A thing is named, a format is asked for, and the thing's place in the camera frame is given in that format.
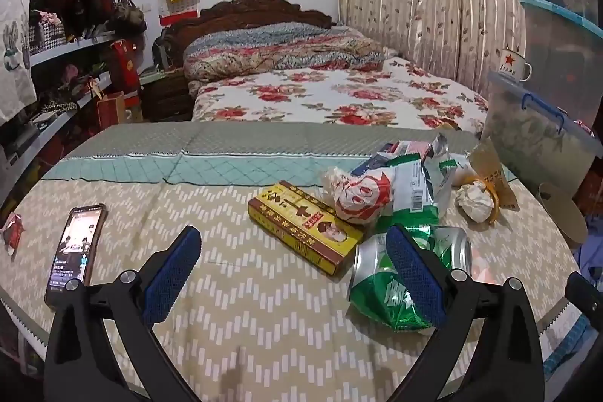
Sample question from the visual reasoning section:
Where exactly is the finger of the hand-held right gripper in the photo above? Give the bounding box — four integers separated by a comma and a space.
565, 272, 603, 318

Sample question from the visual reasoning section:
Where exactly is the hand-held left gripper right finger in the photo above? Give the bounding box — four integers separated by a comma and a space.
385, 223, 547, 402

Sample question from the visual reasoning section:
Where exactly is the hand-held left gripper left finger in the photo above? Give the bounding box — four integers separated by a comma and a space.
44, 225, 203, 402

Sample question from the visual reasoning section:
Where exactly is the crushed green can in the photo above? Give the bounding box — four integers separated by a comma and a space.
347, 225, 473, 332

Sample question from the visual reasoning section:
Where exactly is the beige waste bin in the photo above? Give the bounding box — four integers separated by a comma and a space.
537, 182, 589, 249

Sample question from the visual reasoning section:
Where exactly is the green white snack bag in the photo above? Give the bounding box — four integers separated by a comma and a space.
353, 152, 458, 228

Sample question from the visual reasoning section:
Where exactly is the white paper ball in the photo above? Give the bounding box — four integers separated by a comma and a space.
455, 180, 495, 221

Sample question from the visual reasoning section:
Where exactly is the white red face-print bag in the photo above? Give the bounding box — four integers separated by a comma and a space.
323, 167, 394, 224

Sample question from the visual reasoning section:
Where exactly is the yellow brown cardboard box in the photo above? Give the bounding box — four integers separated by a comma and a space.
248, 180, 366, 277

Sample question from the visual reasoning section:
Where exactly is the red white packet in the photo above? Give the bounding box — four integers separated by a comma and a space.
377, 141, 429, 162

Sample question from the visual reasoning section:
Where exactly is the silver foil bag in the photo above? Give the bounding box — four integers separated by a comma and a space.
421, 133, 455, 162

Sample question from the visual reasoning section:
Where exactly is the zigzag patterned bed sheet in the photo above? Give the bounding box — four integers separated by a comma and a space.
0, 122, 589, 402

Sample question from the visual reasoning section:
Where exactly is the smartphone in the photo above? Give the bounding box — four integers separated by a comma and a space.
44, 204, 107, 309

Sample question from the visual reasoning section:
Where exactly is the red wrapper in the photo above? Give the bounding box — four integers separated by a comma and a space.
0, 214, 24, 261

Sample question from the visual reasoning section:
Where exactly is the red brown paper bag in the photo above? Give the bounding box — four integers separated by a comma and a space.
96, 91, 125, 130

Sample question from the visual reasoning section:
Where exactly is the dark wooden nightstand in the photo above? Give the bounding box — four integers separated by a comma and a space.
140, 70, 191, 122

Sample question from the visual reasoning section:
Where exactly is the floral bed sheet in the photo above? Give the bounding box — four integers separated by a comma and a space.
191, 53, 491, 134

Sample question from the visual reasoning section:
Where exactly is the white enamel mug red star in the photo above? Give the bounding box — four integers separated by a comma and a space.
498, 48, 533, 81

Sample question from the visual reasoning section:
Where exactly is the patchwork quilt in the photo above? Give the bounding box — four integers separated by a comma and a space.
183, 22, 387, 83

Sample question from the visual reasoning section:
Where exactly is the storage box teal lid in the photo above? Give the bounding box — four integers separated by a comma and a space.
520, 0, 603, 125

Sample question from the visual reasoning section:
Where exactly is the grey shelf unit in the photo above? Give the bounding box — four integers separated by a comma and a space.
0, 0, 142, 205

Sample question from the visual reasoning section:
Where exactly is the brown handbag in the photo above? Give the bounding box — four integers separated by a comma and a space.
112, 0, 147, 33

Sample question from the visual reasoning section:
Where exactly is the white cactus-print cloth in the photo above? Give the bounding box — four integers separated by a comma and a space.
0, 0, 48, 125

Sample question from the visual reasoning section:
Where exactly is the carved wooden headboard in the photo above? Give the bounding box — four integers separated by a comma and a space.
162, 0, 336, 68

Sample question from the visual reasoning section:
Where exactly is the clear storage box blue handle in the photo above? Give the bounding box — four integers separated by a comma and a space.
481, 70, 603, 200

